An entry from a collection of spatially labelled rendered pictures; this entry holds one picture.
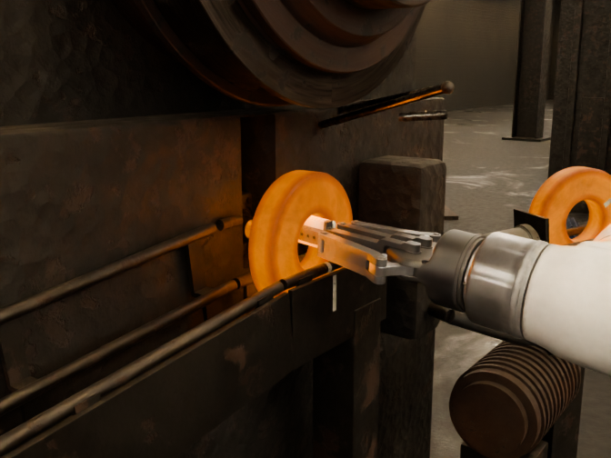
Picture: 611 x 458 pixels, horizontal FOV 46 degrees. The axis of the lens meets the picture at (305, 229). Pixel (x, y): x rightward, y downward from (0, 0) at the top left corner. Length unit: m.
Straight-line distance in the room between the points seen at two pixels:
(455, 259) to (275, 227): 0.18
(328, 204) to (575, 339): 0.30
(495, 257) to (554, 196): 0.41
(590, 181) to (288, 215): 0.51
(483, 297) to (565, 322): 0.07
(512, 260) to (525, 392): 0.36
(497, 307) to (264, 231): 0.24
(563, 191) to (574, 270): 0.44
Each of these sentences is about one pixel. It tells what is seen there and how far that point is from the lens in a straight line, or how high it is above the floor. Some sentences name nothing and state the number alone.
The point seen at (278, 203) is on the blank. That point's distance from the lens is 0.72.
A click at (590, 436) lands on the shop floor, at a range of 2.03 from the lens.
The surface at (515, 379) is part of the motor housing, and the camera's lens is 0.98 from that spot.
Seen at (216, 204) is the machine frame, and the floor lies 0.78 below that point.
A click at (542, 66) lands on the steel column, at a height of 0.91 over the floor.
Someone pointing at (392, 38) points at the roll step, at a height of 0.95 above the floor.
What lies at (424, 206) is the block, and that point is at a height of 0.75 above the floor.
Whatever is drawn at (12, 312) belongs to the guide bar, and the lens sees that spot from 0.61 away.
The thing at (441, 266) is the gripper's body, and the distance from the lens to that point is 0.67.
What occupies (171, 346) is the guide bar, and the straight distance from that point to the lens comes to 0.61.
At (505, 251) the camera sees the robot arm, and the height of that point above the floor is 0.76.
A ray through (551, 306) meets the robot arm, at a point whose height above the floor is 0.73.
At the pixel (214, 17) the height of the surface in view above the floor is 0.96.
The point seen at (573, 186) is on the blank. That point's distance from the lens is 1.07.
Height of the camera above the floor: 0.92
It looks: 13 degrees down
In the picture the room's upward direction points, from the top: straight up
